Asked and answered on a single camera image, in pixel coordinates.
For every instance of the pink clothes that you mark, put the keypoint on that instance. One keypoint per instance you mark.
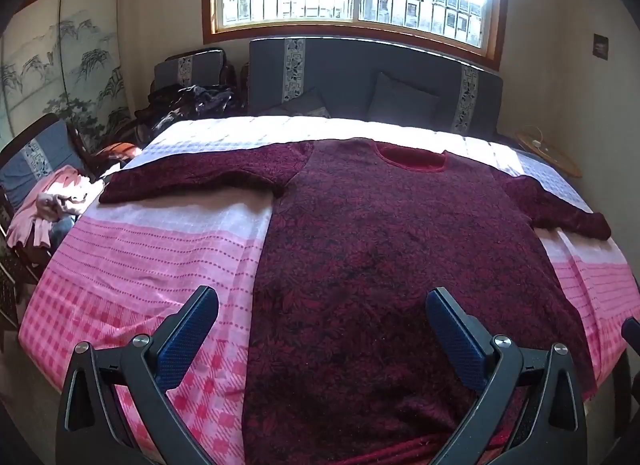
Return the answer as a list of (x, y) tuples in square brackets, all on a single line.
[(45, 200)]

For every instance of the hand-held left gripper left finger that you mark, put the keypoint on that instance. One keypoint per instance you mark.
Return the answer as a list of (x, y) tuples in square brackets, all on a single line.
[(185, 345)]

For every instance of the grey armchair with dark clothes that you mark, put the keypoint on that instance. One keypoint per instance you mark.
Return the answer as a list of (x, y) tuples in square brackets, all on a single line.
[(200, 67)]

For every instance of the small grey cushion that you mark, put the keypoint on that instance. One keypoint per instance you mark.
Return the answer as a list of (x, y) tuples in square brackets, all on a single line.
[(305, 104)]

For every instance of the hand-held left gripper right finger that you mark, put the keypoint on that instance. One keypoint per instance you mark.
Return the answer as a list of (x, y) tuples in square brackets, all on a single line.
[(460, 340)]

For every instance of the round wooden side table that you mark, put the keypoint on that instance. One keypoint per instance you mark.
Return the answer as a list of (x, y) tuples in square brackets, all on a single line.
[(555, 157)]

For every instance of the dark red patterned sweater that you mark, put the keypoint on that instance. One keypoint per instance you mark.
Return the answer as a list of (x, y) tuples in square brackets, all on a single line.
[(350, 245)]

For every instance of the small dark wall picture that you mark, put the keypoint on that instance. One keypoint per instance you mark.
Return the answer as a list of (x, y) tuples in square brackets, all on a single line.
[(600, 47)]

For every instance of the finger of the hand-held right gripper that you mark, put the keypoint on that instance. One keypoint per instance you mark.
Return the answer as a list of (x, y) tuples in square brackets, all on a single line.
[(632, 332)]

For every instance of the pile of dark clothes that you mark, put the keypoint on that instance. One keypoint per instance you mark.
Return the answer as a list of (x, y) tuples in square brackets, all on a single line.
[(190, 105)]

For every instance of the pink checked blanket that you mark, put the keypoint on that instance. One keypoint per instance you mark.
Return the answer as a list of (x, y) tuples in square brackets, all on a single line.
[(150, 255)]

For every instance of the grey armchair with pink clothes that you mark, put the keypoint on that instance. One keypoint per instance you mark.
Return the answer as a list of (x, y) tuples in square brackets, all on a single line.
[(35, 155)]

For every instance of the orange cloth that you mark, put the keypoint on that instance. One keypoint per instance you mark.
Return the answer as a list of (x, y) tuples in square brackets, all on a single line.
[(120, 150)]

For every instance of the grey sofa with patterned strips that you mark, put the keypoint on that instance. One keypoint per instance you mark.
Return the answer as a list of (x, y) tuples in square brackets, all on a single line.
[(350, 65)]

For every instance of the large grey cushion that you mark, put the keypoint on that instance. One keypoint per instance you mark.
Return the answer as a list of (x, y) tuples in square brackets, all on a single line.
[(400, 97)]

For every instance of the painted folding screen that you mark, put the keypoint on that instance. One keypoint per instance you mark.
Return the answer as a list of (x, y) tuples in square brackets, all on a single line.
[(50, 55)]

